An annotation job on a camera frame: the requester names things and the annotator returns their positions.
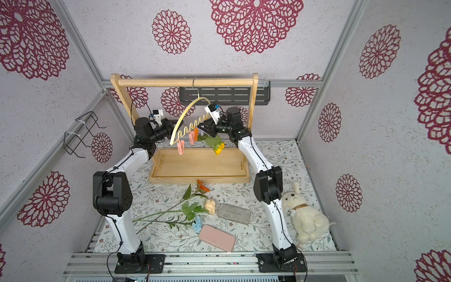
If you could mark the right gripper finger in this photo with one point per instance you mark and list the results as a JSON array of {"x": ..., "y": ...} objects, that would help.
[
  {"x": 210, "y": 132},
  {"x": 206, "y": 126}
]

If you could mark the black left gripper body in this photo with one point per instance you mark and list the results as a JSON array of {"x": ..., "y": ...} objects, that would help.
[{"x": 163, "y": 131}]

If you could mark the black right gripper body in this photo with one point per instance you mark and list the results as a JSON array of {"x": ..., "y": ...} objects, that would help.
[{"x": 213, "y": 127}]

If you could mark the yellow sunflower with stem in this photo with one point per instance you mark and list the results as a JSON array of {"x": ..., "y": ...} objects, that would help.
[{"x": 216, "y": 143}]

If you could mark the orange flower with stem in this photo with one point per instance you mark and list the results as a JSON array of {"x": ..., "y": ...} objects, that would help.
[{"x": 191, "y": 194}]

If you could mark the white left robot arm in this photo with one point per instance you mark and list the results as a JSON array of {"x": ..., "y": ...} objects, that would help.
[{"x": 112, "y": 195}]

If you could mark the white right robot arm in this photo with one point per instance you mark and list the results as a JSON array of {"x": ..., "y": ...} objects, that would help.
[{"x": 268, "y": 183}]

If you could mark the orange clothes peg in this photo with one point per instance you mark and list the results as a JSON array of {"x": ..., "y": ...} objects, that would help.
[{"x": 196, "y": 133}]

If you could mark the pink clothes peg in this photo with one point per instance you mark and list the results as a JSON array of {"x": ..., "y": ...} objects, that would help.
[
  {"x": 191, "y": 138},
  {"x": 180, "y": 147}
]

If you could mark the wooden clothes rack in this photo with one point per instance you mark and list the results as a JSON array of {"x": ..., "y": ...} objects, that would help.
[{"x": 182, "y": 163}]

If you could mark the peach rose with stem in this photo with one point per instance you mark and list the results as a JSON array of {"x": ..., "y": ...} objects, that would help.
[{"x": 187, "y": 209}]

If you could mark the grey felt pouch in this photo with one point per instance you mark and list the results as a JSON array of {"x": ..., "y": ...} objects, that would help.
[{"x": 234, "y": 213}]

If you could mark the blue flower with stem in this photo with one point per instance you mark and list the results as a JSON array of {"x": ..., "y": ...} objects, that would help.
[{"x": 196, "y": 223}]

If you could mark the pink case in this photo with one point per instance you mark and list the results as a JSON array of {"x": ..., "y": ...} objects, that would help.
[{"x": 217, "y": 238}]

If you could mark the white plush toy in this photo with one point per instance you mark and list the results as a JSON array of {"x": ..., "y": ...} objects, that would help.
[{"x": 309, "y": 223}]

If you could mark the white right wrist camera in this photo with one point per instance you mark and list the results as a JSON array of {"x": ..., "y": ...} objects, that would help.
[{"x": 214, "y": 111}]

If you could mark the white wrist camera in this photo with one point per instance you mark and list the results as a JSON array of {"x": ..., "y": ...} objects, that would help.
[
  {"x": 214, "y": 111},
  {"x": 156, "y": 116}
]

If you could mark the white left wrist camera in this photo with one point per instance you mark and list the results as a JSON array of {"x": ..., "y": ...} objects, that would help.
[{"x": 156, "y": 116}]

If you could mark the black wall shelf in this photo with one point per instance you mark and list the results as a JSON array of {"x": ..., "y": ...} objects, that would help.
[{"x": 226, "y": 96}]

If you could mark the black wire wall rack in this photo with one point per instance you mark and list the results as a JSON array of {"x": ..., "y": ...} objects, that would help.
[{"x": 76, "y": 137}]

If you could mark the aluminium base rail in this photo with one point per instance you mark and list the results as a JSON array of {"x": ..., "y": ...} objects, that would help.
[{"x": 317, "y": 263}]

